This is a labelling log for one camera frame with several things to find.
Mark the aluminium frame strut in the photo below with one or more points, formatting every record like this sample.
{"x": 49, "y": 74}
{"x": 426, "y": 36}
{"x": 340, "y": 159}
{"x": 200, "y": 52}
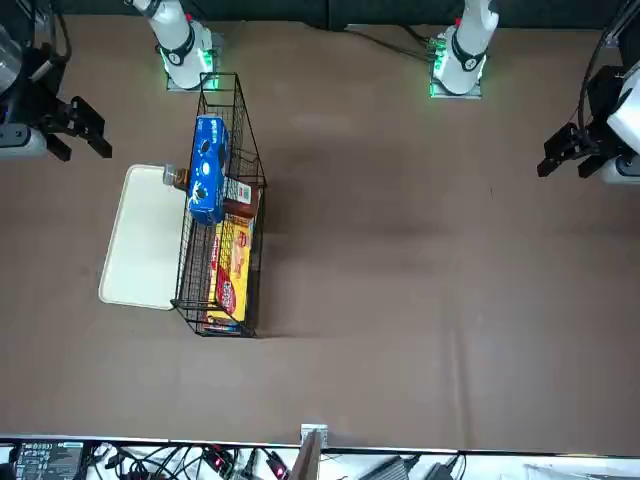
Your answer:
{"x": 620, "y": 25}

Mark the yellow biscuit box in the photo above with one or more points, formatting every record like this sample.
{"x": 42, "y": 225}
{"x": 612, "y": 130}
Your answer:
{"x": 232, "y": 270}

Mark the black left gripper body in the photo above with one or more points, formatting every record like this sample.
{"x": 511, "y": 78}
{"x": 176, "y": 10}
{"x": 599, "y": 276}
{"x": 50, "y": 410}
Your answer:
{"x": 600, "y": 95}

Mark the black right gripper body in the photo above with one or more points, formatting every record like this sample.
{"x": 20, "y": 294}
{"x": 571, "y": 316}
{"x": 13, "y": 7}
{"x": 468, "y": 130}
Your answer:
{"x": 42, "y": 95}

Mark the blue Oreo cookie box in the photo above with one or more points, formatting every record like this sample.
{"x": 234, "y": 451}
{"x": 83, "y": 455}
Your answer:
{"x": 207, "y": 170}

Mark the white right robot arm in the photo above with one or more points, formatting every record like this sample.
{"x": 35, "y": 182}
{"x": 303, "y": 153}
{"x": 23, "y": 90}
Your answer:
{"x": 175, "y": 45}

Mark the cream plastic tray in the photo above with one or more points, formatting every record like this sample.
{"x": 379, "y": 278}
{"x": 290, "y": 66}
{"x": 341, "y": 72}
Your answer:
{"x": 140, "y": 240}

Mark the brown tea bottle white cap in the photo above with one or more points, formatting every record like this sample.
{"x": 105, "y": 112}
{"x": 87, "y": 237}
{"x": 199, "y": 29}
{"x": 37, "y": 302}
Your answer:
{"x": 252, "y": 200}

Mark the aluminium post with bracket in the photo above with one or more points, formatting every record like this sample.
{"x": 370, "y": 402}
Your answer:
{"x": 310, "y": 450}

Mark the black plug with red light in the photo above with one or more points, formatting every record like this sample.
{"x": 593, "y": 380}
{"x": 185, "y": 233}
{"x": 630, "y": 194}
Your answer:
{"x": 277, "y": 467}
{"x": 216, "y": 460}

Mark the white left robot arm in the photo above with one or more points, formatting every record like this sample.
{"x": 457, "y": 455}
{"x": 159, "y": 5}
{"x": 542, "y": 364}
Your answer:
{"x": 470, "y": 45}

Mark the large black power brick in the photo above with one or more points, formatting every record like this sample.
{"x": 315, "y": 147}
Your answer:
{"x": 392, "y": 467}

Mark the dark blue chocolate cookie box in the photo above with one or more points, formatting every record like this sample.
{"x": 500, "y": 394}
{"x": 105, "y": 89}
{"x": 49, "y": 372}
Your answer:
{"x": 220, "y": 327}

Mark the black labelled power adapter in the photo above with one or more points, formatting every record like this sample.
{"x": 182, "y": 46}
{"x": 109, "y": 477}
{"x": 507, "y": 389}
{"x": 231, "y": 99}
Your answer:
{"x": 47, "y": 460}

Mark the small black power brick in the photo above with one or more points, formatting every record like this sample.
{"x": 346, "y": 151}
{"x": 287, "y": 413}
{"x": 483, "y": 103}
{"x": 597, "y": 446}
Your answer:
{"x": 437, "y": 472}

